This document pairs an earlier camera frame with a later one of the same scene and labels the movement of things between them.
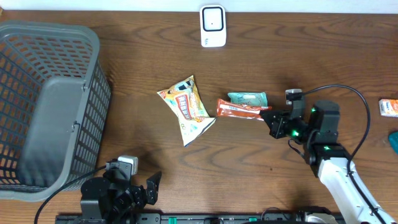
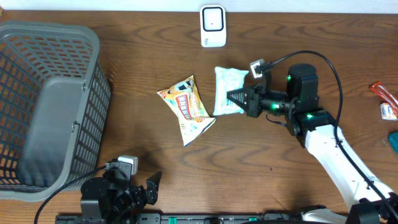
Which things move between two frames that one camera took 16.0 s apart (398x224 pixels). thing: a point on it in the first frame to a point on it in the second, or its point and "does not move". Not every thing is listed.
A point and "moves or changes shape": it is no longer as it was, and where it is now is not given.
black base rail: x=198 y=218 does not move
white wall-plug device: x=212 y=26 does not move
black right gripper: x=276 y=126 to x=253 y=103
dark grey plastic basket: x=55 y=98 does not move
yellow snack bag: x=183 y=98 does not move
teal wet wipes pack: x=252 y=99 moves or changes shape
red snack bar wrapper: x=229 y=109 to x=385 y=94
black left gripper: x=140 y=199 does not move
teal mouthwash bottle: x=393 y=139 does not move
